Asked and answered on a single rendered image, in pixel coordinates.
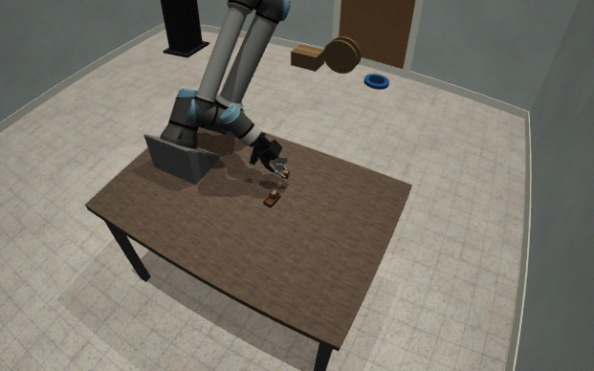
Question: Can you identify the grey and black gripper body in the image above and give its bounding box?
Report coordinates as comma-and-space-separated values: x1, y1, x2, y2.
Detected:
249, 132, 282, 162

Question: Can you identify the brown rectangular tray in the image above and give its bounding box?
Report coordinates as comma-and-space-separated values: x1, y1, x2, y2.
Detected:
263, 194, 280, 207

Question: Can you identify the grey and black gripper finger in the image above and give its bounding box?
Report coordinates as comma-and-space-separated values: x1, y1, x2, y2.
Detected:
262, 160, 286, 178
272, 156, 288, 170

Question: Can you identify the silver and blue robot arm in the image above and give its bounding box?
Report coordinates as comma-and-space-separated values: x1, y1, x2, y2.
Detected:
160, 0, 291, 149

